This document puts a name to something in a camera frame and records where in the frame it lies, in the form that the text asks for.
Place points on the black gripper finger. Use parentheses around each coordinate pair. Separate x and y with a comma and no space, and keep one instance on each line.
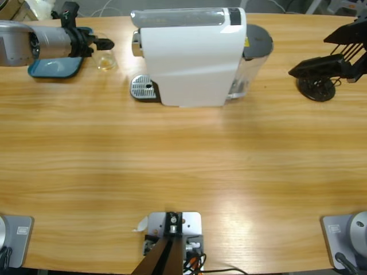
(351,33)
(318,67)
(103,47)
(104,41)

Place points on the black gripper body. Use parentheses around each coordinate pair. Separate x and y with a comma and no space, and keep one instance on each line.
(357,71)
(78,43)

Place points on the clear glass cup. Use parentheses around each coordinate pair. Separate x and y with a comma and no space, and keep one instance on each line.
(106,61)

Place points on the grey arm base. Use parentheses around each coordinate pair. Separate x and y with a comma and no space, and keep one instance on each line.
(23,243)
(332,243)

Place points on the white capsule coffee machine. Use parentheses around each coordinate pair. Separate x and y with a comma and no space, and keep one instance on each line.
(189,63)

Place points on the white plastic stool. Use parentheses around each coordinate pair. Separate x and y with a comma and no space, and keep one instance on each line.
(338,7)

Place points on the teal plastic tray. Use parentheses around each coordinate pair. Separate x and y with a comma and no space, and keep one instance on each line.
(54,68)

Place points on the brown cardboard box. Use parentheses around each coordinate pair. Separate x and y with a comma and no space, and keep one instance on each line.
(11,10)

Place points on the white tape tag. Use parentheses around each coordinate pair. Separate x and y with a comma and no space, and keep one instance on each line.
(142,224)

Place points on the black connector box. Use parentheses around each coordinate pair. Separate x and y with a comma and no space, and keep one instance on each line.
(198,239)

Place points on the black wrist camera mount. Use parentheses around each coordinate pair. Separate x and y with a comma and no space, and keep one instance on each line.
(70,14)

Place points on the black post bracket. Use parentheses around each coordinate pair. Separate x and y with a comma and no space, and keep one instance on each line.
(169,229)

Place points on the white metal mount plate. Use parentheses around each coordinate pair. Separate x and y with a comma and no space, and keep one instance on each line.
(192,226)

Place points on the dark brown post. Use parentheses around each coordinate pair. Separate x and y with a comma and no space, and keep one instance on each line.
(160,257)

